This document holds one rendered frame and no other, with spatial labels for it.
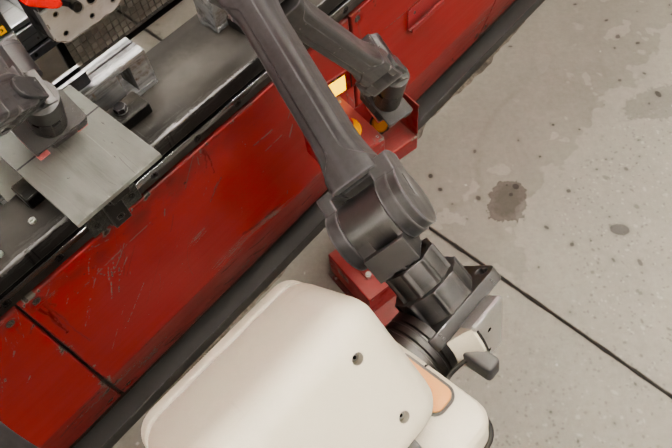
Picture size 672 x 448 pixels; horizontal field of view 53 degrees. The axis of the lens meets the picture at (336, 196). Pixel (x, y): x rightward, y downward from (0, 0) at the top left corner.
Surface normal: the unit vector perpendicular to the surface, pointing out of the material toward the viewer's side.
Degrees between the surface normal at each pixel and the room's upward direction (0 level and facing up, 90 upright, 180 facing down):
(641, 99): 0
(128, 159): 0
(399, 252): 53
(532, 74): 0
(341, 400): 47
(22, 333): 90
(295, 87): 35
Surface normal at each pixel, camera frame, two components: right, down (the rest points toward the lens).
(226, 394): -0.55, -0.76
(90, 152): -0.08, -0.54
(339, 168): -0.44, -0.06
